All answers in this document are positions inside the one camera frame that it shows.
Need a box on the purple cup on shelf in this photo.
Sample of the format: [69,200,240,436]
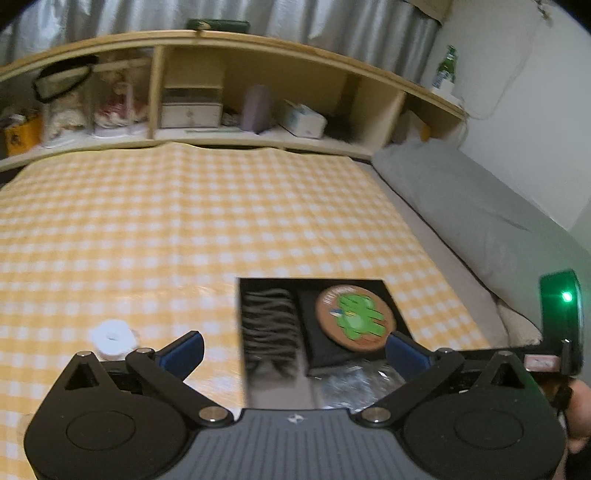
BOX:
[240,84,271,134]

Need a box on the green glass bottle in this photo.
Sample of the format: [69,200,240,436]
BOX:
[431,45,459,93]

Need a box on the grey bed sheet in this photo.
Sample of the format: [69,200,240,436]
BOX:
[360,161,541,348]

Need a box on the black flat case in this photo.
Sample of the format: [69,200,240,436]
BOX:
[295,287,402,377]

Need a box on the dark green case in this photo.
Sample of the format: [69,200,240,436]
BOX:
[186,17,250,34]

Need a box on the dark striped pad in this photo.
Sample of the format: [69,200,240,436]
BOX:
[242,287,298,370]

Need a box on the white round puck lamp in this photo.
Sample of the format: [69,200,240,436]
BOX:
[90,319,139,361]

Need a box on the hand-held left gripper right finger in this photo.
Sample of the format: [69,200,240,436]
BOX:
[358,331,542,424]

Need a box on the yellow checkered cloth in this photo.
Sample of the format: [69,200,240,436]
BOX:
[0,141,509,480]

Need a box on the clear display case white figure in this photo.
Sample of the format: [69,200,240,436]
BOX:
[41,90,93,148]

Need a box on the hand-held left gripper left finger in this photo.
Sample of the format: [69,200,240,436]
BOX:
[50,330,235,425]

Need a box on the clear display case pink figure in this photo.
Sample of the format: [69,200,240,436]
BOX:
[92,69,151,139]

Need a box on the grey curtain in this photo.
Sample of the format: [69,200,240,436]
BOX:
[0,0,444,88]

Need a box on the grey pillow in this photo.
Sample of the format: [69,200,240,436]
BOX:
[372,138,591,333]

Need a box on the black storage box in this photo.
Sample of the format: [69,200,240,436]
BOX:
[236,277,416,410]

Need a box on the yellow printed box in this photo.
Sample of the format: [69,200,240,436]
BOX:
[2,111,42,158]

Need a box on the white tissue box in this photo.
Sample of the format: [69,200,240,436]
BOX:
[277,99,328,139]

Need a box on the black rimmed pouch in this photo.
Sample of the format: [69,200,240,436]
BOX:
[32,55,100,103]

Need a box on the clear plastic bead box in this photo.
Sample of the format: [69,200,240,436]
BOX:
[314,362,407,411]

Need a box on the white mini drawer box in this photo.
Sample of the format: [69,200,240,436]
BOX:
[159,85,225,130]

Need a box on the round green elephant coaster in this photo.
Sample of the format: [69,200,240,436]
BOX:
[315,285,398,352]

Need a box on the person's right hand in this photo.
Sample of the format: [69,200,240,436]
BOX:
[564,381,591,455]

